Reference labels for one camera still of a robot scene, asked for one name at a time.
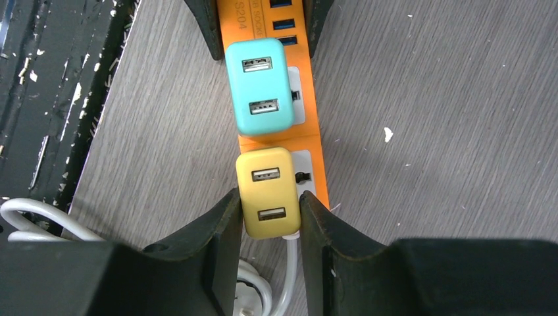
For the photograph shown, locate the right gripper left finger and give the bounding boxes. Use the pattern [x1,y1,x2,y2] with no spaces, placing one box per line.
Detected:
[1,189,242,315]

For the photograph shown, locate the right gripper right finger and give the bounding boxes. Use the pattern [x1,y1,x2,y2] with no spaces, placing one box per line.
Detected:
[299,192,557,315]

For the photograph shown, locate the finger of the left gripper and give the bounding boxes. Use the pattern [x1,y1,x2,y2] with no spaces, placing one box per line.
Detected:
[184,0,224,61]
[302,0,334,59]

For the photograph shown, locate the orange power strip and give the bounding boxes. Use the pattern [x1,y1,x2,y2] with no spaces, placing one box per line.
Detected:
[0,0,330,316]

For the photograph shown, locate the teal plug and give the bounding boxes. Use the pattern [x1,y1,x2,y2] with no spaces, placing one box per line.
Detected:
[225,38,295,136]

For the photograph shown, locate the yellow plug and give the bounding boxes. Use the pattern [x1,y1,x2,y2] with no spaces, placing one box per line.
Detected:
[236,147,301,240]

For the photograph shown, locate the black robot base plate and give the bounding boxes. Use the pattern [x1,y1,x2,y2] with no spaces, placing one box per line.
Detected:
[1,1,139,211]

